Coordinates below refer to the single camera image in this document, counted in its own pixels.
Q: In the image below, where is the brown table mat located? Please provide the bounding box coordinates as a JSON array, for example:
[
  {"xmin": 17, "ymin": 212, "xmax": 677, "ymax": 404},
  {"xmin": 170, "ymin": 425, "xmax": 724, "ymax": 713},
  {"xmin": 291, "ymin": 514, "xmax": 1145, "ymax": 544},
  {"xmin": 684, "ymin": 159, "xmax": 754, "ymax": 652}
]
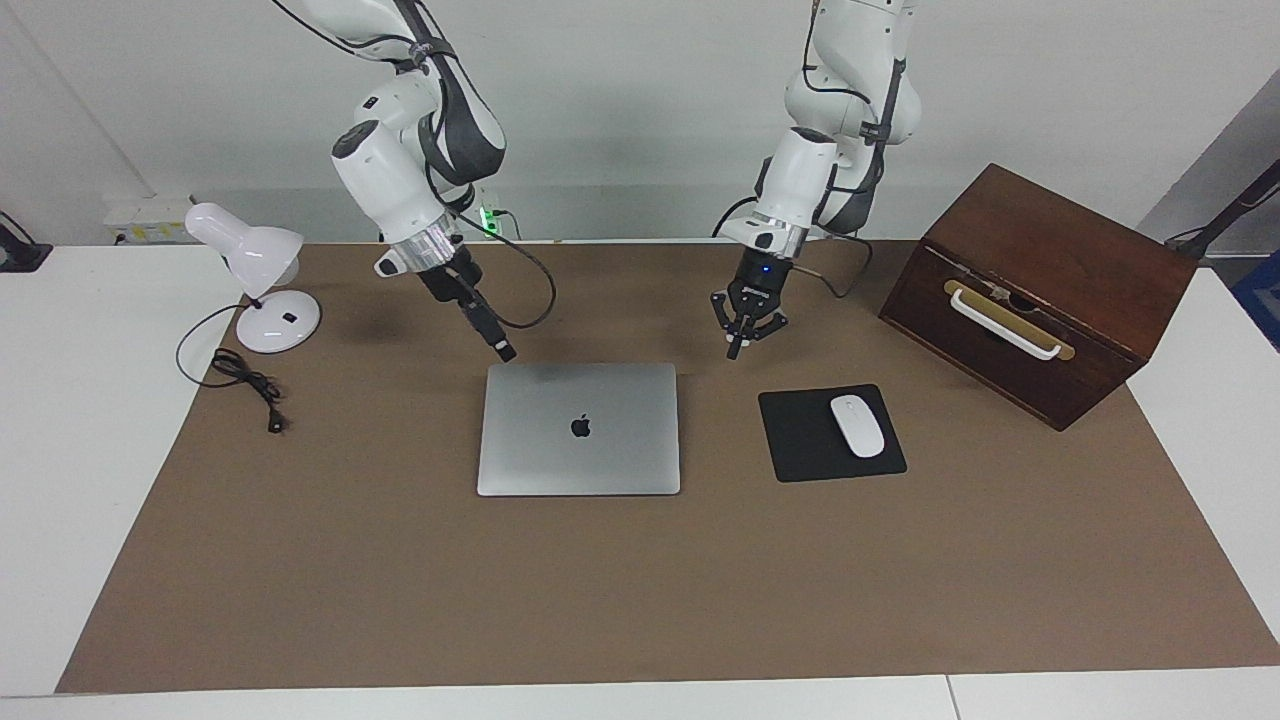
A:
[{"xmin": 55, "ymin": 240, "xmax": 1280, "ymax": 694}]

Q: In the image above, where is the black mouse pad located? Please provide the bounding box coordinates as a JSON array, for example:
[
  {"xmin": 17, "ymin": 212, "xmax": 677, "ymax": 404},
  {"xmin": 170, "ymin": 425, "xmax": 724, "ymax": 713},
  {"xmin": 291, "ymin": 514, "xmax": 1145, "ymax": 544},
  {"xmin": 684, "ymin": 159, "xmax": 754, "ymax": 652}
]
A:
[{"xmin": 758, "ymin": 384, "xmax": 908, "ymax": 484}]

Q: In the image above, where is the black base cable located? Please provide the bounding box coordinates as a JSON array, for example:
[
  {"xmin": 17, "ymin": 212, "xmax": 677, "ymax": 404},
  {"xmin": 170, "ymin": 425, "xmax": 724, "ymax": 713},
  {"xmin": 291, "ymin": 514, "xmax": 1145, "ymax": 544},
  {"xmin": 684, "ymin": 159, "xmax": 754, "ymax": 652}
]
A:
[{"xmin": 712, "ymin": 195, "xmax": 759, "ymax": 239}]

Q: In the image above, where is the blue crate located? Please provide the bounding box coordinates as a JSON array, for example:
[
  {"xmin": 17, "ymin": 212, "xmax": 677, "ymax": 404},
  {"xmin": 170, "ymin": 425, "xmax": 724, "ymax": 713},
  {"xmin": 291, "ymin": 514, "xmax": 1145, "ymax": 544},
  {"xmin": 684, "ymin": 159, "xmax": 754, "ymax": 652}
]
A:
[{"xmin": 1232, "ymin": 250, "xmax": 1280, "ymax": 351}]

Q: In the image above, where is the white desk lamp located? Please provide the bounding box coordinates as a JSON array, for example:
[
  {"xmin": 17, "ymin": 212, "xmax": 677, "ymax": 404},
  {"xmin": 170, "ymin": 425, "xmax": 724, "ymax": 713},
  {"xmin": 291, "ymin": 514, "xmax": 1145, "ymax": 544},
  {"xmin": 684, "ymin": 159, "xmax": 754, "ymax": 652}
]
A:
[{"xmin": 184, "ymin": 202, "xmax": 323, "ymax": 354}]

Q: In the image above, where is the silver laptop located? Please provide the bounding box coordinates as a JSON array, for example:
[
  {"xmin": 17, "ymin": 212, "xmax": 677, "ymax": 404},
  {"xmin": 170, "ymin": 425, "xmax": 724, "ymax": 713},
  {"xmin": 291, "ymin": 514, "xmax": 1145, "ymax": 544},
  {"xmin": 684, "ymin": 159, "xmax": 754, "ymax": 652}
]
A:
[{"xmin": 477, "ymin": 363, "xmax": 682, "ymax": 498}]

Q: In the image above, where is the black lamp power cable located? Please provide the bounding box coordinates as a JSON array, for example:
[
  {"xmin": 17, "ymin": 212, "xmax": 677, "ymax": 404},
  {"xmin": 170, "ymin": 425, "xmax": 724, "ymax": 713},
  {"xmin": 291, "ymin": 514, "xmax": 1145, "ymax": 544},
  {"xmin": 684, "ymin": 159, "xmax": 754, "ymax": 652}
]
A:
[{"xmin": 176, "ymin": 303, "xmax": 291, "ymax": 435}]

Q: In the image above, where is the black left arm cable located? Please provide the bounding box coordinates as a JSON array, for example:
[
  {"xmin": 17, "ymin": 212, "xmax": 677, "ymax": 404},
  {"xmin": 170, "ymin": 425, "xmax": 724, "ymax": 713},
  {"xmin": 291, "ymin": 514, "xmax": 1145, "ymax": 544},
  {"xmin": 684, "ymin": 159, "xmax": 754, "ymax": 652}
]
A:
[{"xmin": 798, "ymin": 0, "xmax": 906, "ymax": 300}]

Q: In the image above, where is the white computer mouse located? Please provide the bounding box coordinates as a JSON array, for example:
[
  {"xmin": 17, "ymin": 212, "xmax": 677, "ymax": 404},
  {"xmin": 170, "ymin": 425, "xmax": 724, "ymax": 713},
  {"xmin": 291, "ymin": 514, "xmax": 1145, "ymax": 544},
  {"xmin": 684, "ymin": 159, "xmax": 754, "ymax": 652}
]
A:
[{"xmin": 830, "ymin": 395, "xmax": 887, "ymax": 459}]

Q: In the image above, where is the black clamp mount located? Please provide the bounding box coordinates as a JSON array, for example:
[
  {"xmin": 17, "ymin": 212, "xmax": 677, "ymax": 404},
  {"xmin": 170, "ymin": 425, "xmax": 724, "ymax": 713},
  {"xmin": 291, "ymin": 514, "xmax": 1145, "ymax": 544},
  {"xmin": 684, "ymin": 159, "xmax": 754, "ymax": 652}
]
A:
[{"xmin": 0, "ymin": 210, "xmax": 53, "ymax": 273}]

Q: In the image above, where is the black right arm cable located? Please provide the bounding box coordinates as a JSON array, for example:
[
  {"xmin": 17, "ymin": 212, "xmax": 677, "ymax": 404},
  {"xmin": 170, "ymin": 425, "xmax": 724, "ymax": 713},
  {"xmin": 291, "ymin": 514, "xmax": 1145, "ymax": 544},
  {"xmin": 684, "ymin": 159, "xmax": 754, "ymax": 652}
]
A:
[{"xmin": 270, "ymin": 0, "xmax": 557, "ymax": 331}]

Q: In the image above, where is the white power strip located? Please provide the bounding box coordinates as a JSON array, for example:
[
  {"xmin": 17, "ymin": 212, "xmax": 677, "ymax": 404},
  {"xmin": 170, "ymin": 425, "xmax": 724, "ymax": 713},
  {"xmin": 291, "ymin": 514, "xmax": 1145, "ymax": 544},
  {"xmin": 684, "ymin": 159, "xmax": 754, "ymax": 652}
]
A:
[{"xmin": 103, "ymin": 195, "xmax": 197, "ymax": 246}]

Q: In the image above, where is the dark wooden box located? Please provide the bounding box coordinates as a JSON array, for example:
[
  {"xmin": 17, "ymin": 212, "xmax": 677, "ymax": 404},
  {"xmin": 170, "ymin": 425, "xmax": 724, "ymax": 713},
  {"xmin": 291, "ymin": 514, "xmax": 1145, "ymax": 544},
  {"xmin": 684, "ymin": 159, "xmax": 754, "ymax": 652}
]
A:
[{"xmin": 878, "ymin": 163, "xmax": 1199, "ymax": 432}]

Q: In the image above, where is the brass handle plate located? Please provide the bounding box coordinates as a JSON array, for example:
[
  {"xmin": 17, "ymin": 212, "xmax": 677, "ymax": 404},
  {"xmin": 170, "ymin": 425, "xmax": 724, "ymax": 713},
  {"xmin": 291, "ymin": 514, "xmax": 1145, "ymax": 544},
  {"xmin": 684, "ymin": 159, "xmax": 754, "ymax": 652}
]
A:
[{"xmin": 943, "ymin": 279, "xmax": 1076, "ymax": 362}]

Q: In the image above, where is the white box handle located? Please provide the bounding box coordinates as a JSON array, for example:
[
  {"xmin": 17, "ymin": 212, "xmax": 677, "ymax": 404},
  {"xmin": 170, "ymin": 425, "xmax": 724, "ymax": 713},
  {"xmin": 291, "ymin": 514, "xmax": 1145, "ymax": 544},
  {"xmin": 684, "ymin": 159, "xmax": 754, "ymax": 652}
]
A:
[{"xmin": 948, "ymin": 288, "xmax": 1063, "ymax": 361}]

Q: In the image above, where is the black stand pole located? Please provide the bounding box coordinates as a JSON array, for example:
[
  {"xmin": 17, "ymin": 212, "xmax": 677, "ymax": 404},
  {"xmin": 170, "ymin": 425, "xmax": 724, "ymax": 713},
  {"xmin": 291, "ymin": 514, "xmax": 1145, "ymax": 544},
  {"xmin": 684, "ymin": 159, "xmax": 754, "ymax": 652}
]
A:
[{"xmin": 1165, "ymin": 160, "xmax": 1280, "ymax": 261}]

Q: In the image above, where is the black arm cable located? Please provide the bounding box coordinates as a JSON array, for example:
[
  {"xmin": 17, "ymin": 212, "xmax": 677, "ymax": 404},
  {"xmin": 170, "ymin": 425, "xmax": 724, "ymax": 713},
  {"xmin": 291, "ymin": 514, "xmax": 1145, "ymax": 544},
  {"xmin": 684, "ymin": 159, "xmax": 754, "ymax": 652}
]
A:
[
  {"xmin": 798, "ymin": 0, "xmax": 906, "ymax": 300},
  {"xmin": 270, "ymin": 0, "xmax": 557, "ymax": 331}
]

